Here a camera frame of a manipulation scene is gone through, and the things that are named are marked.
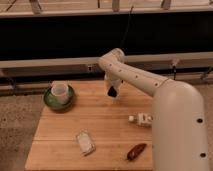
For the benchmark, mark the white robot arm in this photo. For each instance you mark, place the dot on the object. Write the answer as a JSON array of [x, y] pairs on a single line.
[[179, 134]]

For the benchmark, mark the wooden cutting board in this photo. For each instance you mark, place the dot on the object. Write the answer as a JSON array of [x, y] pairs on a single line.
[[55, 147]]

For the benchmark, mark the white ceramic cup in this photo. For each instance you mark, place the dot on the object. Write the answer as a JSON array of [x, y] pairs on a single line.
[[61, 92]]

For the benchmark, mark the white plastic bottle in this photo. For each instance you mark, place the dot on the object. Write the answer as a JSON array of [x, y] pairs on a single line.
[[141, 119]]

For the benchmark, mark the white wrapped packet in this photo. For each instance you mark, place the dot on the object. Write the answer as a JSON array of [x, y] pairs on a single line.
[[85, 142]]

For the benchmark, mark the red chili pepper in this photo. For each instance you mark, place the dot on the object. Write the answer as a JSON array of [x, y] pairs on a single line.
[[136, 151]]

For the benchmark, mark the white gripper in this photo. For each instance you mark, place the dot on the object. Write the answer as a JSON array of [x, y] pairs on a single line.
[[112, 81]]

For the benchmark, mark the green ceramic bowl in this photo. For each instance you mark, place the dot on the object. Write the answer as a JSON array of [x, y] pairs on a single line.
[[51, 102]]

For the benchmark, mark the metal rail frame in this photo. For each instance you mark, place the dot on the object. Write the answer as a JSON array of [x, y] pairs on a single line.
[[41, 67]]

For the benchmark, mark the black eraser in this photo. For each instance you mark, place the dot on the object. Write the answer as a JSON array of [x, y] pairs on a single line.
[[112, 92]]

